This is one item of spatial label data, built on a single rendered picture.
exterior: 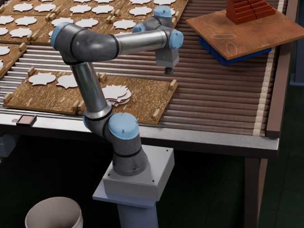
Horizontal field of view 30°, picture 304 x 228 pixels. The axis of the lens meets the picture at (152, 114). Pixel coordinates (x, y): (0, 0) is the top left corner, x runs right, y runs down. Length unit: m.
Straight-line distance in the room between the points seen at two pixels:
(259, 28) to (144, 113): 0.86
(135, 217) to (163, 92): 0.70
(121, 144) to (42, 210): 1.08
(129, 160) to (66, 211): 1.02
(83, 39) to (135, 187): 0.67
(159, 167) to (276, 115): 0.62
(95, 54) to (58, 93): 0.98
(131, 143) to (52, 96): 0.81
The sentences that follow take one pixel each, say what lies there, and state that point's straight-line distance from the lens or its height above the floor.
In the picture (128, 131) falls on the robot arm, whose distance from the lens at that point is 2.23.
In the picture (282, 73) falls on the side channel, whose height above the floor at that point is 0.95.
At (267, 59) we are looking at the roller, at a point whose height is 0.92.
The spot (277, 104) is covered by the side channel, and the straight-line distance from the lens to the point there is 2.72.
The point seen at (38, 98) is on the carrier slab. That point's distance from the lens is 2.97.
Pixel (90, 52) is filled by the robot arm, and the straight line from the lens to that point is 2.02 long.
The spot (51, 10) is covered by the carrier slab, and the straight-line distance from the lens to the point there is 3.91.
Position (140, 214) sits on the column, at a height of 0.74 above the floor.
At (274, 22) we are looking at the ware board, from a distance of 3.24.
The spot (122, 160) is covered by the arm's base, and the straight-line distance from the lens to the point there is 2.32.
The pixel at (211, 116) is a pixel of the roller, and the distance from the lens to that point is 2.70.
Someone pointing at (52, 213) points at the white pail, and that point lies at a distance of 3.27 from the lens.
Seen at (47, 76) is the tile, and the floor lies 0.94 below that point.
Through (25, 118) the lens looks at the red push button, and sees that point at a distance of 2.86.
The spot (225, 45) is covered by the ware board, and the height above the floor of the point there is 1.04.
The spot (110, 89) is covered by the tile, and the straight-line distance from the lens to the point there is 2.85.
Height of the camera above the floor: 2.50
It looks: 35 degrees down
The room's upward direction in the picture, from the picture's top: 6 degrees counter-clockwise
